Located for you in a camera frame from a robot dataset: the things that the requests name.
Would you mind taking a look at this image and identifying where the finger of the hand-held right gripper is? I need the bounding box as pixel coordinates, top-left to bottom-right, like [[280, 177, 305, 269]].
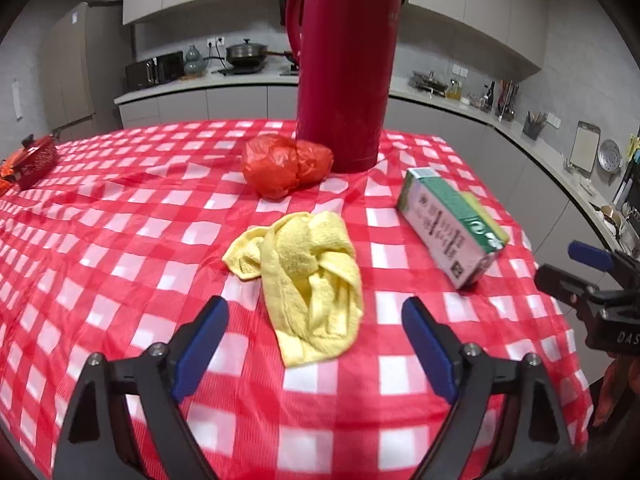
[[534, 264, 608, 311], [567, 241, 640, 288]]

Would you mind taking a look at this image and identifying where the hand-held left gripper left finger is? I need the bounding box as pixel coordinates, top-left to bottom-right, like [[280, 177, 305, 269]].
[[52, 296, 231, 480]]

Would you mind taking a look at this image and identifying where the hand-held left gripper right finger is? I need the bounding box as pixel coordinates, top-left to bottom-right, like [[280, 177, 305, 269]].
[[401, 296, 573, 480]]

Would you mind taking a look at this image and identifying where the green drink carton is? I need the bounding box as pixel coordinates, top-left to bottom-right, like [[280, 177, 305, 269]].
[[396, 167, 506, 291]]

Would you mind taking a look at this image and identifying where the person's right hand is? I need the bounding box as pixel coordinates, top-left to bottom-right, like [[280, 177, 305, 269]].
[[592, 357, 640, 428]]

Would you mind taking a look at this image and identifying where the round steel strainer plate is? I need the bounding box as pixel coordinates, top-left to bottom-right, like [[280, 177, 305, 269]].
[[597, 139, 623, 173]]

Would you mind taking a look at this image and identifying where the white cutting board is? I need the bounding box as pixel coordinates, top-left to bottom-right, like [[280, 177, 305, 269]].
[[569, 120, 601, 173]]

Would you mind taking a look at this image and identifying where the yellow cloth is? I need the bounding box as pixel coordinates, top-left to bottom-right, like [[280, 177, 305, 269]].
[[221, 211, 364, 368]]

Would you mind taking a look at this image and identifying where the red checkered tablecloth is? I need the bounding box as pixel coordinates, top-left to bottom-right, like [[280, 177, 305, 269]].
[[0, 119, 596, 480]]

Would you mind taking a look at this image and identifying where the dark utensil holder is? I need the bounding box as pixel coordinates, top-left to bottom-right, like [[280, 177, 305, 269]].
[[521, 111, 548, 141]]

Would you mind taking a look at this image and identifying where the kitchen utensil rack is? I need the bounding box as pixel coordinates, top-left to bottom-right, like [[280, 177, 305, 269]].
[[496, 79, 521, 122]]

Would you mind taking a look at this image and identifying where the orange plastic bag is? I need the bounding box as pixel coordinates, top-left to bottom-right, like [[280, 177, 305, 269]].
[[242, 133, 335, 200]]

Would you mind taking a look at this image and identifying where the steel pot with lid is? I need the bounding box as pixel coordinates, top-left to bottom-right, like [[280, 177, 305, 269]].
[[411, 70, 448, 97]]

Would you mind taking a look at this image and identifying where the small red pot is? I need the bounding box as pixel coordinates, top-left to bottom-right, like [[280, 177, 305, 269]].
[[10, 132, 60, 191]]

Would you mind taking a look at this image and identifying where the orange packet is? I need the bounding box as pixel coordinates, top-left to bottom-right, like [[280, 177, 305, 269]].
[[0, 157, 18, 192]]

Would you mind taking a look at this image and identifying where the black microwave oven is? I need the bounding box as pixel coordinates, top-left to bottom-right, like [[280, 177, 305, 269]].
[[125, 51, 185, 92]]

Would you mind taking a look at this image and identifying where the red thermos flask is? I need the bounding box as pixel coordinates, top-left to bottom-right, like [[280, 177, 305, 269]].
[[285, 0, 403, 175]]

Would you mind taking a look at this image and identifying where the grey ceramic vase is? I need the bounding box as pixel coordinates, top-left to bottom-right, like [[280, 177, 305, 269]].
[[184, 44, 207, 77]]

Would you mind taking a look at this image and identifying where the dark pan with lid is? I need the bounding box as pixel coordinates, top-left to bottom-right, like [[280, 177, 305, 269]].
[[226, 38, 296, 67]]

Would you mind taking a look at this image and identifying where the grey refrigerator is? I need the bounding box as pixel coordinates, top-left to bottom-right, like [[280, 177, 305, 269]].
[[40, 2, 133, 136]]

